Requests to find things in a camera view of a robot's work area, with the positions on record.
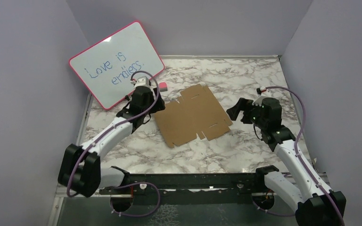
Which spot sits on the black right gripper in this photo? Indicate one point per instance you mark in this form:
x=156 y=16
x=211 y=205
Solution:
x=243 y=104

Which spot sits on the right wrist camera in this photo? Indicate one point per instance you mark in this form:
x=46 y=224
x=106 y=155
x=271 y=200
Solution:
x=261 y=90

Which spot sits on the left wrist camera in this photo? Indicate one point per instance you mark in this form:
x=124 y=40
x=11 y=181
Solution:
x=141 y=82

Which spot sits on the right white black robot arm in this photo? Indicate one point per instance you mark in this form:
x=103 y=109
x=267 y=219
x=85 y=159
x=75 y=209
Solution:
x=313 y=201

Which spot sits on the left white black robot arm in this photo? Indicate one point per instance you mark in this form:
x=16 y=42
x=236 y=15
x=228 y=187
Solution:
x=81 y=171

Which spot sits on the black metal base rail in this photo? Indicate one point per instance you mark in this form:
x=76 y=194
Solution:
x=191 y=189

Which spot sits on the brown cardboard box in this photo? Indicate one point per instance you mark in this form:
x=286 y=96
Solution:
x=196 y=113

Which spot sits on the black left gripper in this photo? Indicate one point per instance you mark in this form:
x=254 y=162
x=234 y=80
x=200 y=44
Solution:
x=160 y=106

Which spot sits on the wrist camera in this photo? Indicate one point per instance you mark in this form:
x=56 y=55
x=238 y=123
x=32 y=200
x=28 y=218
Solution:
x=141 y=82
x=261 y=90

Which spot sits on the pink whiteboard eraser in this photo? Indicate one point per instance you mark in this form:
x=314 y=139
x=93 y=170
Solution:
x=163 y=87

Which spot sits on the pink framed whiteboard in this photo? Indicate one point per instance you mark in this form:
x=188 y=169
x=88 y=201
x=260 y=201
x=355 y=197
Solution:
x=106 y=67

